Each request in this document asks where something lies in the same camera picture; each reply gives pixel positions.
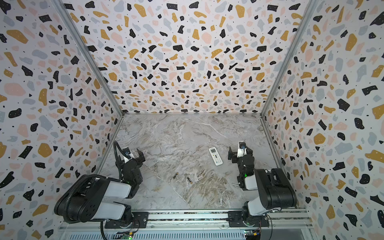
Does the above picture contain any right corner aluminium post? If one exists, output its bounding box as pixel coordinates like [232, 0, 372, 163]
[260, 0, 319, 119]

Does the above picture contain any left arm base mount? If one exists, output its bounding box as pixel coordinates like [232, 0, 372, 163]
[104, 212, 149, 231]

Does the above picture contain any left corner aluminium post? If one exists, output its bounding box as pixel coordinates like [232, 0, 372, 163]
[52, 1, 124, 118]

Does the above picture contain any white remote control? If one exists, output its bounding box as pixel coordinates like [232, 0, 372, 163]
[209, 147, 223, 166]

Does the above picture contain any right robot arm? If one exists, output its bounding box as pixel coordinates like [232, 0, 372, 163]
[228, 142, 297, 219]

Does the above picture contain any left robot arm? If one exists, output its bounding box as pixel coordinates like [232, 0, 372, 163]
[54, 142, 146, 227]

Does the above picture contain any corner aluminium post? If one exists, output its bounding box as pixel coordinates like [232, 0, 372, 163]
[52, 1, 124, 118]
[260, 0, 319, 119]

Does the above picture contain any perforated cable tray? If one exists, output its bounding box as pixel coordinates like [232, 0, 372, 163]
[64, 230, 248, 240]

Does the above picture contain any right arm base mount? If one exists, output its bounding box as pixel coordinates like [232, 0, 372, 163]
[228, 211, 270, 228]

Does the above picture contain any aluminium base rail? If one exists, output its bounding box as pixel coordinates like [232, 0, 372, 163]
[58, 208, 313, 232]

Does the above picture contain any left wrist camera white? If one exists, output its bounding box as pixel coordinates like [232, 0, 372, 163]
[123, 151, 135, 163]

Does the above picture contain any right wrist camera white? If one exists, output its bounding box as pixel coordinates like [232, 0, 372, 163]
[237, 142, 247, 158]

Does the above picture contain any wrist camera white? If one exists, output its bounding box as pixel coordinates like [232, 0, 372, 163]
[123, 151, 135, 163]
[237, 142, 247, 158]

